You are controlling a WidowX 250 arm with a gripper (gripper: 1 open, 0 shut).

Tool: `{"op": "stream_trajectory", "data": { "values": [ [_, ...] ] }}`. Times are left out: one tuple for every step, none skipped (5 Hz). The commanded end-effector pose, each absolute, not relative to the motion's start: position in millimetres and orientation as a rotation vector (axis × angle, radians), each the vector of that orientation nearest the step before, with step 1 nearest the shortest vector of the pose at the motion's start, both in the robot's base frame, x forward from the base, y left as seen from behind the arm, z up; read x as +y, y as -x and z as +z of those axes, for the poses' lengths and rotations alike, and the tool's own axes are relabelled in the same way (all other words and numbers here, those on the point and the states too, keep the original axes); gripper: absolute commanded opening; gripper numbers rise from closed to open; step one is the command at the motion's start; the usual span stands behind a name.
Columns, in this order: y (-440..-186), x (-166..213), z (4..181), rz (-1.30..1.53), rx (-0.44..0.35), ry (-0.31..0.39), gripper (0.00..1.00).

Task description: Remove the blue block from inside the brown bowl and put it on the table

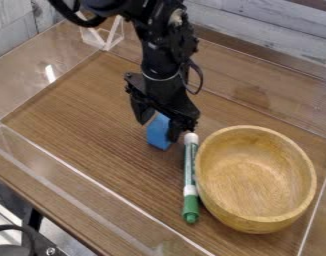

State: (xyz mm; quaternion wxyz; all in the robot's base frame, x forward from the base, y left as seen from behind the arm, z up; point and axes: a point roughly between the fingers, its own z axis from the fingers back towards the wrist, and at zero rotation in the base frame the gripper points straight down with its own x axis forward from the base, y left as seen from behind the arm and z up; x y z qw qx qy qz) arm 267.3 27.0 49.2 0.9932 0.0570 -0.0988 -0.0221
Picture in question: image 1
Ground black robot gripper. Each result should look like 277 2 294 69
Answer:
125 73 201 143

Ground blue rectangular foam block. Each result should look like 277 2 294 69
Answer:
146 114 172 151

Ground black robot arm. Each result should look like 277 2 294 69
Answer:
49 0 201 142

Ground brown wooden bowl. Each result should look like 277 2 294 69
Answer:
196 125 317 234

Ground clear acrylic tray walls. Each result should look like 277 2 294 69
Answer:
0 22 326 256

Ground green white dry-erase marker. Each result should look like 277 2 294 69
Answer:
182 133 200 224

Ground black cable under table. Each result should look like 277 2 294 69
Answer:
0 224 41 256

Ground black table leg frame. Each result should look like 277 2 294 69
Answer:
22 207 69 256

